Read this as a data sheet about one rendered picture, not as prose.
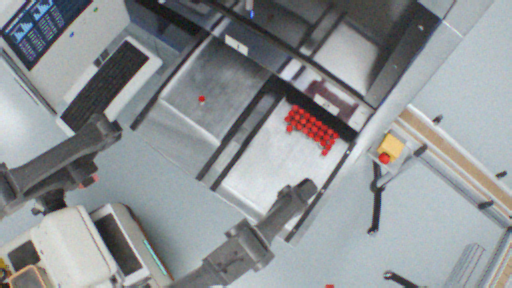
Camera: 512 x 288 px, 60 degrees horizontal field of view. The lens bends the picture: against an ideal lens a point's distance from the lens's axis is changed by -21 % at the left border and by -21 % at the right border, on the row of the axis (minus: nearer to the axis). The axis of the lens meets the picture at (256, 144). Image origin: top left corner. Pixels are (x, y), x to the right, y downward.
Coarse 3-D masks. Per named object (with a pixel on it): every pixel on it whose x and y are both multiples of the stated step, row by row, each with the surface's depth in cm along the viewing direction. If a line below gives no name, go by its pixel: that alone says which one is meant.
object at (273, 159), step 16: (272, 128) 179; (256, 144) 178; (272, 144) 178; (288, 144) 178; (304, 144) 178; (336, 144) 179; (240, 160) 175; (256, 160) 176; (272, 160) 177; (288, 160) 177; (304, 160) 177; (320, 160) 177; (336, 160) 177; (240, 176) 175; (256, 176) 175; (272, 176) 175; (288, 176) 176; (304, 176) 176; (320, 176) 176; (240, 192) 172; (256, 192) 174; (272, 192) 174; (288, 224) 172
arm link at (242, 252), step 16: (240, 240) 108; (256, 240) 110; (208, 256) 104; (224, 256) 105; (240, 256) 107; (256, 256) 108; (192, 272) 110; (208, 272) 106; (224, 272) 104; (240, 272) 105
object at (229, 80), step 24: (216, 48) 186; (192, 72) 183; (216, 72) 183; (240, 72) 184; (264, 72) 184; (168, 96) 181; (192, 96) 181; (216, 96) 181; (240, 96) 182; (192, 120) 175; (216, 120) 179
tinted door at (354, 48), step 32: (256, 0) 138; (288, 0) 127; (320, 0) 118; (352, 0) 109; (384, 0) 101; (416, 0) 93; (288, 32) 143; (320, 32) 132; (352, 32) 121; (384, 32) 112; (320, 64) 148; (352, 64) 136; (384, 64) 124; (384, 96) 139
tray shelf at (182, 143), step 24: (168, 72) 183; (264, 96) 182; (288, 96) 183; (144, 120) 178; (168, 120) 179; (336, 120) 181; (168, 144) 177; (192, 144) 177; (216, 144) 177; (192, 168) 175; (216, 168) 175; (216, 192) 173; (312, 216) 173
